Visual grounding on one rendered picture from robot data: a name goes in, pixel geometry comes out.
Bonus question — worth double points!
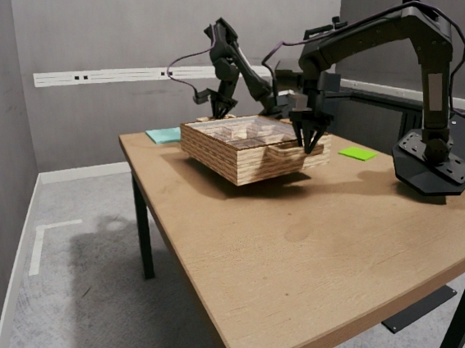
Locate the green square patch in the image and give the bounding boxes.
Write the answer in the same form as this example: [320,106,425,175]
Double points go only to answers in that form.
[338,147,377,161]

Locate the wooden maze board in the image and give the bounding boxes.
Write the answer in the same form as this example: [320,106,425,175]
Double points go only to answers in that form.
[179,115,331,185]

